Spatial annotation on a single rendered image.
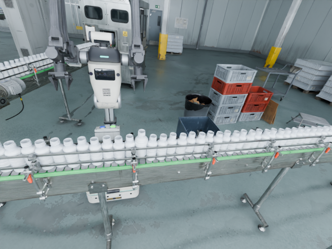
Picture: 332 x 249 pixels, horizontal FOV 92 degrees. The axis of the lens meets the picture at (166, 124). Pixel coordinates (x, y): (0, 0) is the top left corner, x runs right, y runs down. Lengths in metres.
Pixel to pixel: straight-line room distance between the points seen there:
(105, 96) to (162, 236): 1.37
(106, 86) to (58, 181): 0.73
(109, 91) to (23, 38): 5.44
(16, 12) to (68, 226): 5.75
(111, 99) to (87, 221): 1.20
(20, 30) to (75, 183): 5.94
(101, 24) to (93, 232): 3.99
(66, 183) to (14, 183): 0.22
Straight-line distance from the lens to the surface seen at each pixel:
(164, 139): 0.88
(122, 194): 1.88
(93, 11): 4.59
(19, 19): 6.58
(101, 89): 1.38
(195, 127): 1.64
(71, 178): 1.01
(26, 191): 1.15
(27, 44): 6.66
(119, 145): 0.87
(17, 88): 2.11
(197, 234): 1.91
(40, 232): 2.05
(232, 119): 3.64
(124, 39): 4.38
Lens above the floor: 1.70
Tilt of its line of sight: 33 degrees down
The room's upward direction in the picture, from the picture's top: 8 degrees clockwise
